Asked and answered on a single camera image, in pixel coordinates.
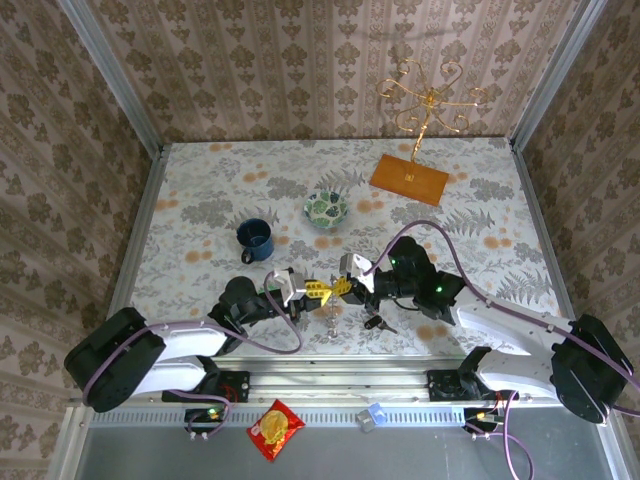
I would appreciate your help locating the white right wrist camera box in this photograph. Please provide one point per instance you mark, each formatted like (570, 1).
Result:
(357, 267)

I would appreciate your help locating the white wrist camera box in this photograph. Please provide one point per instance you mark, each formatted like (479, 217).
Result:
(357, 267)
(290, 287)

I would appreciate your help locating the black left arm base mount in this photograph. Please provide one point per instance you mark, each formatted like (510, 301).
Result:
(240, 385)

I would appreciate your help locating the dark blue enamel mug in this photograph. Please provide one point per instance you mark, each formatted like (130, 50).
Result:
(255, 240)

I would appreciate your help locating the small blue silver packet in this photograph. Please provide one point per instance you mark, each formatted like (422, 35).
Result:
(370, 417)

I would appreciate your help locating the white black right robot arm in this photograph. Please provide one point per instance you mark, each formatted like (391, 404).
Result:
(500, 325)

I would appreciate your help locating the black head key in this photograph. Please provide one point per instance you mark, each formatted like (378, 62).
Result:
(374, 321)

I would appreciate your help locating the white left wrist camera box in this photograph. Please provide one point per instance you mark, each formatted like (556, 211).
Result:
(290, 287)

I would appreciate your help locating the aluminium frame post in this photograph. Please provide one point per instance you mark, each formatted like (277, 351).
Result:
(115, 80)
(555, 75)

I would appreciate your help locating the small black controller board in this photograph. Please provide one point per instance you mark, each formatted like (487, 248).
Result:
(207, 415)
(482, 417)

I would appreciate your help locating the green leaf pattern bowl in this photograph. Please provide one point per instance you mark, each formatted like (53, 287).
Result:
(326, 210)

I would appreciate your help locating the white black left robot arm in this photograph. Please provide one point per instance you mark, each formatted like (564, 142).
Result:
(190, 340)

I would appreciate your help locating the gold hook stand wooden base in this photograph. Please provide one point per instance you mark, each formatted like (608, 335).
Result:
(407, 177)

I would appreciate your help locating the aluminium table side rail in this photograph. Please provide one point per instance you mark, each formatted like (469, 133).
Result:
(542, 225)
(136, 240)

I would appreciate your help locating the aluminium front mounting rail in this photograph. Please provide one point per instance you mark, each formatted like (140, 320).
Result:
(340, 380)

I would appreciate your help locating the red snack packet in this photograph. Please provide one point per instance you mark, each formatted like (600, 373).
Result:
(275, 429)

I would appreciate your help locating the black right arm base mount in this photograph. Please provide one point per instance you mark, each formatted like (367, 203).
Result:
(442, 385)

